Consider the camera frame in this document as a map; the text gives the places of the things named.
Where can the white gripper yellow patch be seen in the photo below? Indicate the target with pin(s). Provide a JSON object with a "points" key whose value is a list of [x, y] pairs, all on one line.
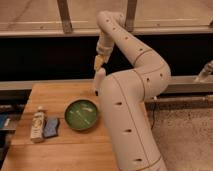
{"points": [[100, 72]]}

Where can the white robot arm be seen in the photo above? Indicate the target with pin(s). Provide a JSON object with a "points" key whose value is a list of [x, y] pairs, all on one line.
{"points": [[121, 94]]}

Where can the white tube bottle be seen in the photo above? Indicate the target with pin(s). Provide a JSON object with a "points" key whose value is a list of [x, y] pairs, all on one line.
{"points": [[38, 122]]}

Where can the metal window frame post left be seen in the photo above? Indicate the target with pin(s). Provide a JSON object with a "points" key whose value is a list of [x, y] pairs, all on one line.
{"points": [[65, 16]]}

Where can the metal window frame post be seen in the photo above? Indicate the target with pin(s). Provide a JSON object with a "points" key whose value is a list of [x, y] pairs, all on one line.
{"points": [[65, 16], [130, 15]]}

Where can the metal window frame post right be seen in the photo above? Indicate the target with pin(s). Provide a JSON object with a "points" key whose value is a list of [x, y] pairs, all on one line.
{"points": [[130, 15]]}

